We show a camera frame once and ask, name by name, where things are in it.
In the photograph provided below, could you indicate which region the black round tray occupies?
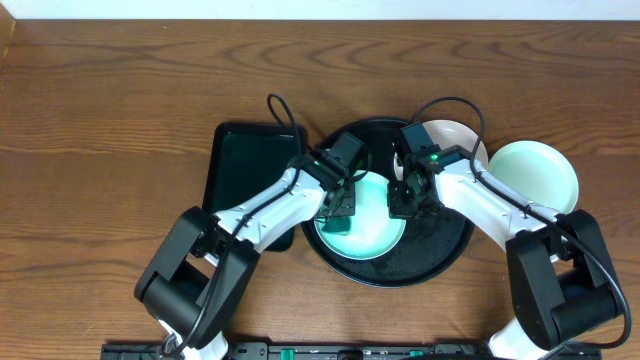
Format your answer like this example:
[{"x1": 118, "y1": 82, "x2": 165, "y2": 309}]
[{"x1": 302, "y1": 117, "x2": 474, "y2": 288}]

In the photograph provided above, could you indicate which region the mint plate with green stain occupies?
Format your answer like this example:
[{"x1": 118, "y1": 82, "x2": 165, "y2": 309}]
[{"x1": 489, "y1": 140, "x2": 579, "y2": 213}]

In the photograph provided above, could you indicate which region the dark green rectangular tray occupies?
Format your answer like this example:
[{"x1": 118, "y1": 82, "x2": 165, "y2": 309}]
[{"x1": 202, "y1": 121, "x2": 307, "y2": 253}]

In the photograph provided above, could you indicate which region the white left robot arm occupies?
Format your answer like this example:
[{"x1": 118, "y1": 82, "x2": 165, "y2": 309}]
[{"x1": 134, "y1": 132, "x2": 366, "y2": 359}]

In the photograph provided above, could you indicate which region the green scrub sponge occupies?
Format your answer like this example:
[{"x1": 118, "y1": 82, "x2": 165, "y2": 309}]
[{"x1": 320, "y1": 216, "x2": 352, "y2": 236}]

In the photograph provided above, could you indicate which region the white pinkish plate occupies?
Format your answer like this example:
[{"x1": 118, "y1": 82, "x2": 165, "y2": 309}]
[{"x1": 393, "y1": 119, "x2": 489, "y2": 180}]

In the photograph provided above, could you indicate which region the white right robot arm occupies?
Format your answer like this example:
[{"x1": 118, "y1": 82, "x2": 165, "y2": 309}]
[{"x1": 388, "y1": 124, "x2": 631, "y2": 359}]

